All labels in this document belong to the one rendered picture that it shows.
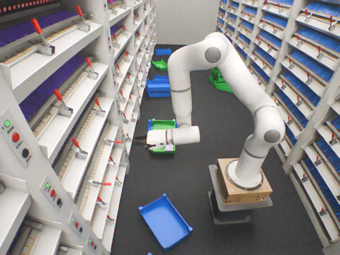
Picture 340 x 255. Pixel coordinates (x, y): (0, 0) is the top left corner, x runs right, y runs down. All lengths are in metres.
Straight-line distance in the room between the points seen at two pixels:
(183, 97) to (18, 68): 0.59
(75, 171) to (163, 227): 0.76
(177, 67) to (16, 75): 0.53
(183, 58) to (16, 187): 0.64
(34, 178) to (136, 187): 1.04
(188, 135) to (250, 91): 0.36
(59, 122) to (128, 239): 0.88
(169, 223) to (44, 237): 0.85
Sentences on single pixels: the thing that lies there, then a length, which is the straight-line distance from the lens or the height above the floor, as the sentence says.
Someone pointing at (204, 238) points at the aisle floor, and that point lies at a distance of 1.30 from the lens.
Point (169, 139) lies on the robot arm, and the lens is 0.94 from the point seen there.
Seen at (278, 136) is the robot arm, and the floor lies 0.76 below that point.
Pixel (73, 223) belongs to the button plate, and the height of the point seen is 0.62.
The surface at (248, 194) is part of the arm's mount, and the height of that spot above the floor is 0.37.
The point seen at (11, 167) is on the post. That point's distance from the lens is 0.44.
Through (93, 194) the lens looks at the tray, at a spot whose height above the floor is 0.49.
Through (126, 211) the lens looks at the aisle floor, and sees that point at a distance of 1.37.
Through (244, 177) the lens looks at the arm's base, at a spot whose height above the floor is 0.42.
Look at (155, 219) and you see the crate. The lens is 1.32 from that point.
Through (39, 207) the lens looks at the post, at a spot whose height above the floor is 0.80.
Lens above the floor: 1.21
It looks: 39 degrees down
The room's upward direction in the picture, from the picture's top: 2 degrees clockwise
